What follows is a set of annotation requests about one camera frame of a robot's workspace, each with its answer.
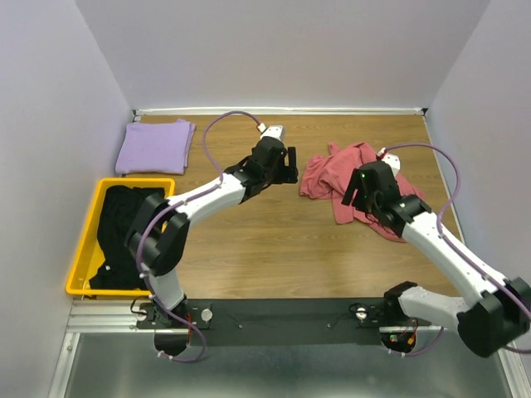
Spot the red t shirt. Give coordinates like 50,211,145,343
300,142,404,243

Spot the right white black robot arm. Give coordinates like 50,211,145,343
342,160,530,357

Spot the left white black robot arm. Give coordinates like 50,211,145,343
124,137,298,328

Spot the folded purple t shirt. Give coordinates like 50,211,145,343
115,119,196,175

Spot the black t shirt in bin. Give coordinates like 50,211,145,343
89,185,164,290

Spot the yellow plastic bin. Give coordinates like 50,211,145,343
66,177,176,298

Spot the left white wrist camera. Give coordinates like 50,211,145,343
257,123,285,142

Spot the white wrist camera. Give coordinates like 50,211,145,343
257,123,285,142
377,150,401,177

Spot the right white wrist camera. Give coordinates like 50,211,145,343
377,150,401,177

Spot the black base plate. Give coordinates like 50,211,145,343
136,298,426,353

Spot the aluminium front rail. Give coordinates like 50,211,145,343
66,299,153,333

